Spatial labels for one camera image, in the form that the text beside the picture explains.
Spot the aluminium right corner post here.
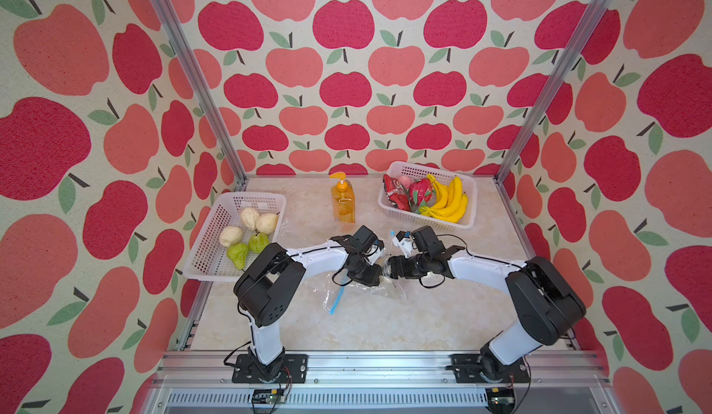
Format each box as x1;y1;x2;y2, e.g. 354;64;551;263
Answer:
494;0;613;186

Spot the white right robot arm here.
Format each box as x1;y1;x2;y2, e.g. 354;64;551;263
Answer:
386;226;586;384

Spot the upper yellow toy banana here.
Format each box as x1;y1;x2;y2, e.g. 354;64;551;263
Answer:
445;176;463;214

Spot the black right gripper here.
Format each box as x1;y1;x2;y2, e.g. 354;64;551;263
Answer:
381;255;428;278

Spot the cream toy pear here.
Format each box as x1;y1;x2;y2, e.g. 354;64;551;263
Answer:
255;213;279;235

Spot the clear blue zip-top bag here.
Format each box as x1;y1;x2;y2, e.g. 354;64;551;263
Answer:
302;271;357;315

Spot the clear white zip-top bag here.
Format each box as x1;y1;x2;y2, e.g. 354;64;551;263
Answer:
366;275;407;301

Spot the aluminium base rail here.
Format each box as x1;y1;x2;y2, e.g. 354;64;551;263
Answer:
138;349;623;413

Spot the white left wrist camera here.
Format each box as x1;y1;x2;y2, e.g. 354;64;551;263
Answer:
369;239;385;264

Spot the lower yellow toy banana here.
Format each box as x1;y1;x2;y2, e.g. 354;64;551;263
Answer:
418;174;469;223

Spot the white empty plastic basket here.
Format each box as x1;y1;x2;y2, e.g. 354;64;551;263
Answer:
183;192;287;282

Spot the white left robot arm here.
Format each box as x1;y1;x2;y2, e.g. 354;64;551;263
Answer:
233;226;385;384

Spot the red snack bag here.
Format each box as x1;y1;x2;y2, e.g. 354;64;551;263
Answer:
383;174;411;212

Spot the aluminium corner post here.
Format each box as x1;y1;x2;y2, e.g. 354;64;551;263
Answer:
494;0;613;186
150;0;248;192

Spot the aluminium left corner post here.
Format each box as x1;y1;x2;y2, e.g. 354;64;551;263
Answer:
150;0;248;192

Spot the pink toy dragon fruit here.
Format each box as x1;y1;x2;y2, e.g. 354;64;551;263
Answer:
408;178;437;213

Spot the yellow toy banana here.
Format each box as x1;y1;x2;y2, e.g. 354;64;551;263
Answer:
418;174;469;223
445;176;463;214

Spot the orange soap pump bottle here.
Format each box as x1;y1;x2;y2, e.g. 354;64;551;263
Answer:
330;171;356;223

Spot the green toy pear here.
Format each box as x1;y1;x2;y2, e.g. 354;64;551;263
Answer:
248;232;271;255
226;243;250;271

